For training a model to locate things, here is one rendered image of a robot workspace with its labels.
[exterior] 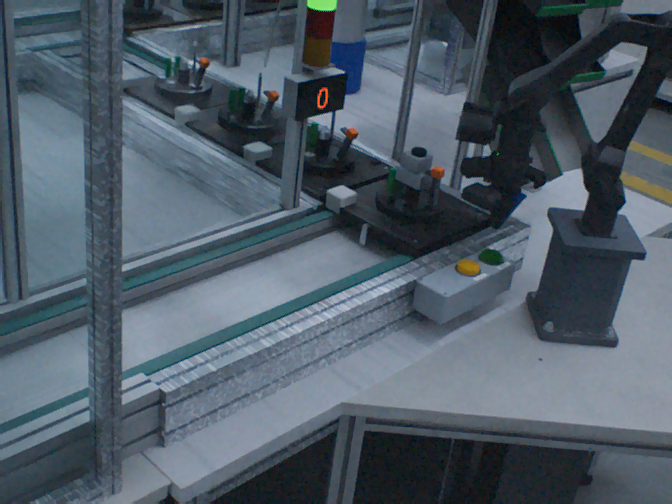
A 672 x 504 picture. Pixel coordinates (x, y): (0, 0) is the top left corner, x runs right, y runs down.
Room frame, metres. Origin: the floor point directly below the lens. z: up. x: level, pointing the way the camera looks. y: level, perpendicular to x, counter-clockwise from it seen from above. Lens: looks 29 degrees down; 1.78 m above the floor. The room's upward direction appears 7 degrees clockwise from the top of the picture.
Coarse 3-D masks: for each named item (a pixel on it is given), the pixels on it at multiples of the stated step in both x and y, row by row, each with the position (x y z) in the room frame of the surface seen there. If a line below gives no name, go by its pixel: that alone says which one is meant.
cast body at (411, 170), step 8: (408, 152) 1.67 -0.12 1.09; (416, 152) 1.66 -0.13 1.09; (424, 152) 1.66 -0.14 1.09; (400, 160) 1.67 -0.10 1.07; (408, 160) 1.66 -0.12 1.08; (416, 160) 1.65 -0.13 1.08; (424, 160) 1.65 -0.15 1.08; (400, 168) 1.67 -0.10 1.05; (408, 168) 1.66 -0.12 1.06; (416, 168) 1.64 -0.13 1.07; (424, 168) 1.66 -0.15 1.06; (400, 176) 1.67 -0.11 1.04; (408, 176) 1.65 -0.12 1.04; (416, 176) 1.64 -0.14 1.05; (424, 176) 1.64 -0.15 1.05; (408, 184) 1.65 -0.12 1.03; (416, 184) 1.64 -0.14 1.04; (424, 184) 1.64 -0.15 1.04
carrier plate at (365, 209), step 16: (368, 192) 1.71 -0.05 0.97; (352, 208) 1.63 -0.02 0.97; (368, 208) 1.64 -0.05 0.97; (448, 208) 1.69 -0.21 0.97; (464, 208) 1.70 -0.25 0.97; (368, 224) 1.58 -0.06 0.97; (384, 224) 1.58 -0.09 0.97; (400, 224) 1.59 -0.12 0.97; (416, 224) 1.60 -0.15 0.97; (432, 224) 1.61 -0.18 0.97; (448, 224) 1.62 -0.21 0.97; (464, 224) 1.63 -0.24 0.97; (480, 224) 1.65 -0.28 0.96; (384, 240) 1.55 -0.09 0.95; (400, 240) 1.53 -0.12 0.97; (416, 240) 1.53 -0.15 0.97; (432, 240) 1.54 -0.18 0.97; (448, 240) 1.57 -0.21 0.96; (416, 256) 1.50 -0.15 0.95
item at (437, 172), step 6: (432, 168) 1.63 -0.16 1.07; (438, 168) 1.64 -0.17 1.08; (432, 174) 1.63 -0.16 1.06; (438, 174) 1.62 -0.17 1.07; (444, 174) 1.64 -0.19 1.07; (432, 180) 1.63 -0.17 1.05; (438, 180) 1.63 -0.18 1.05; (432, 186) 1.63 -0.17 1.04; (438, 186) 1.63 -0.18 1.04; (432, 192) 1.63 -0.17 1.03; (438, 192) 1.64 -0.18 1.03; (432, 198) 1.63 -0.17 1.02; (432, 204) 1.63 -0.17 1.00
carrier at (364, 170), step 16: (320, 144) 1.83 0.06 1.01; (336, 144) 1.90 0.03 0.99; (304, 160) 1.79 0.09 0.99; (320, 160) 1.80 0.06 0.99; (336, 160) 1.79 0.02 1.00; (352, 160) 1.82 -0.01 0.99; (368, 160) 1.88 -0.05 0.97; (304, 176) 1.75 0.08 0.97; (320, 176) 1.76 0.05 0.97; (336, 176) 1.77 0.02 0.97; (352, 176) 1.78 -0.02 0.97; (368, 176) 1.79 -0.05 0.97; (384, 176) 1.81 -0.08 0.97; (304, 192) 1.70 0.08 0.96; (320, 192) 1.69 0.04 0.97
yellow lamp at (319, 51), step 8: (304, 40) 1.60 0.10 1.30; (312, 40) 1.58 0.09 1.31; (320, 40) 1.58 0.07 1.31; (328, 40) 1.59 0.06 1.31; (304, 48) 1.59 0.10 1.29; (312, 48) 1.58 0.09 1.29; (320, 48) 1.58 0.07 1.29; (328, 48) 1.59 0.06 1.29; (304, 56) 1.59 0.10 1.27; (312, 56) 1.58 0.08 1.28; (320, 56) 1.58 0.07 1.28; (328, 56) 1.59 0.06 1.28; (312, 64) 1.58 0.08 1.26; (320, 64) 1.58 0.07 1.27; (328, 64) 1.60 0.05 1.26
